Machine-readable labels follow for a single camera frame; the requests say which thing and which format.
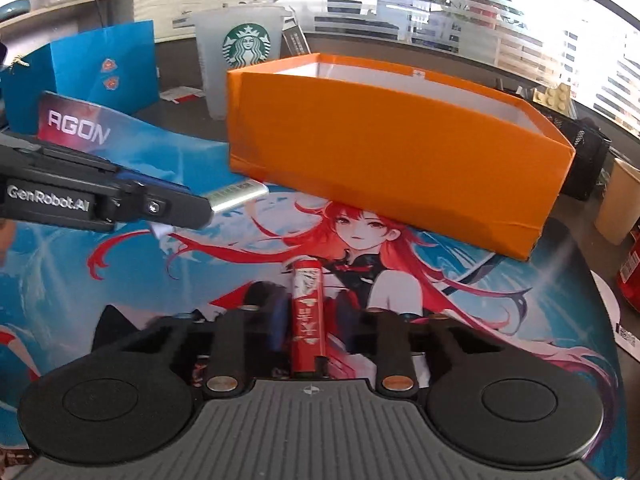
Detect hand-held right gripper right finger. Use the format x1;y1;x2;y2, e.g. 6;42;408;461
315;305;478;397

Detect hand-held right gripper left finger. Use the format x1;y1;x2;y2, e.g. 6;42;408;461
107;282;293;395

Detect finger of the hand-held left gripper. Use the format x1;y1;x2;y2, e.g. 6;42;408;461
92;180;217;234
0;132;192;196

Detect red printed tube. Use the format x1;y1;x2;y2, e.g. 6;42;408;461
287;256;332;380

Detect orange cardboard box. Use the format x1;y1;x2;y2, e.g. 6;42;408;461
226;52;577;262

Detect blue red printed carton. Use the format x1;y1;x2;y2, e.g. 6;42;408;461
37;91;232;196

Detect blue paper bag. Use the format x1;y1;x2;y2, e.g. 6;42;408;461
0;20;160;133

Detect red white leaflet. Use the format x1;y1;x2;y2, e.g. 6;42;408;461
159;86;206;104

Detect printed desk mat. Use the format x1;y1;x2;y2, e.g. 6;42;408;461
0;170;626;480

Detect frosted plastic cup green logo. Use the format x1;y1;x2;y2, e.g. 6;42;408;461
192;6;286;121

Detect dark grey carton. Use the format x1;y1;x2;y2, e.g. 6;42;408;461
281;7;314;58

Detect white paper sheet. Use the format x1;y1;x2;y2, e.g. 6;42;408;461
590;270;640;362

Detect red can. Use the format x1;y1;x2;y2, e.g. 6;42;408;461
618;225;640;306

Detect brown paper cup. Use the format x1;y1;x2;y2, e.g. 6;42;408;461
595;157;640;246

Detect black mesh basket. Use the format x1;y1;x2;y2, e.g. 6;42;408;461
517;85;612;201

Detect cream building blocks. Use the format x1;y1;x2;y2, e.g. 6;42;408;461
532;82;574;109

